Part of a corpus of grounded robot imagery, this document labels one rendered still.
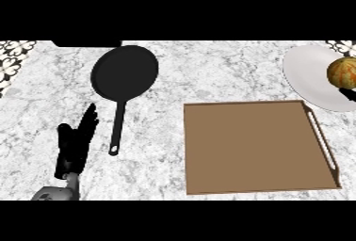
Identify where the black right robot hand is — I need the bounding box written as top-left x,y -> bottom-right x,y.
338,87 -> 356,104

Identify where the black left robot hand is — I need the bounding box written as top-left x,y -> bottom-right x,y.
53,103 -> 100,180

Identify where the orange green squash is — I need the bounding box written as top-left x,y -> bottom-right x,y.
325,56 -> 356,89

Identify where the white plate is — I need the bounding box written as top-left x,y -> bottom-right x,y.
282,44 -> 356,113

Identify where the brown wooden tray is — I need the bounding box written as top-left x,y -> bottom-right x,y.
182,99 -> 344,196

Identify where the black frying pan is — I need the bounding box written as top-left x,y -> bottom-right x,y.
89,44 -> 160,157

